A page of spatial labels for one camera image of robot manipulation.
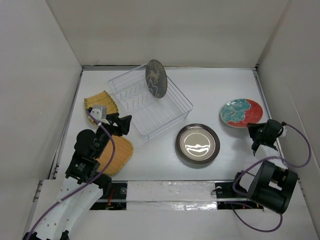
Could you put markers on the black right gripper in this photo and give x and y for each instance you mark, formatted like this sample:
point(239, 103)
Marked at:
point(251, 127)

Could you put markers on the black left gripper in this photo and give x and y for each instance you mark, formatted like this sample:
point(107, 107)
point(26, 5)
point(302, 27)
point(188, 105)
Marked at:
point(122, 123)

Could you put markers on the teal and red floral plate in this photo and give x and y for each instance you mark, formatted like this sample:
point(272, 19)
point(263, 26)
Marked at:
point(238, 113)

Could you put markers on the grey reindeer plate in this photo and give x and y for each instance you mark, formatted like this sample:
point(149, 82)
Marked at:
point(156, 78)

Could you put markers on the brown-rimmed cream plate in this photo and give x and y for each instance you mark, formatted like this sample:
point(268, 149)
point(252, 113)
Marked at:
point(197, 143)

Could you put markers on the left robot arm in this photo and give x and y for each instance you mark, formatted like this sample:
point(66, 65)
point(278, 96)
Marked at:
point(83, 184)

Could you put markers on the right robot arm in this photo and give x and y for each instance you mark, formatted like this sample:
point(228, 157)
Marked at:
point(272, 186)

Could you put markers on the orange bamboo tray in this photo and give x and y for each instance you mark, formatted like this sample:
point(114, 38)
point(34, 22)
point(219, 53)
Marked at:
point(123, 152)

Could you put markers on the green-rimmed bamboo tray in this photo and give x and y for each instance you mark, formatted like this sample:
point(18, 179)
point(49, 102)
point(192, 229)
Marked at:
point(102, 99)

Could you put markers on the white wire dish rack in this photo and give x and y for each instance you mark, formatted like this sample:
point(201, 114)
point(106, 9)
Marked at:
point(151, 116)

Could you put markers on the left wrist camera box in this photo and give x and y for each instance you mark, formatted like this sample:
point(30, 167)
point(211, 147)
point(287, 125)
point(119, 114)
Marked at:
point(99, 112)

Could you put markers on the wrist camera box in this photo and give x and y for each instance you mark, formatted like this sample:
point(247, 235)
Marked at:
point(284, 131)
point(99, 112)

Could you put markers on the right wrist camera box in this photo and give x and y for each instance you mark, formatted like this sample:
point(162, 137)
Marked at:
point(284, 131)

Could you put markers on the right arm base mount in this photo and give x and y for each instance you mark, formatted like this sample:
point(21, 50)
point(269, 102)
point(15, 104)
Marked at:
point(227, 199)

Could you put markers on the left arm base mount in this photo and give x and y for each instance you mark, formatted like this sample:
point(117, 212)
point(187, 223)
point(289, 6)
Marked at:
point(116, 200)

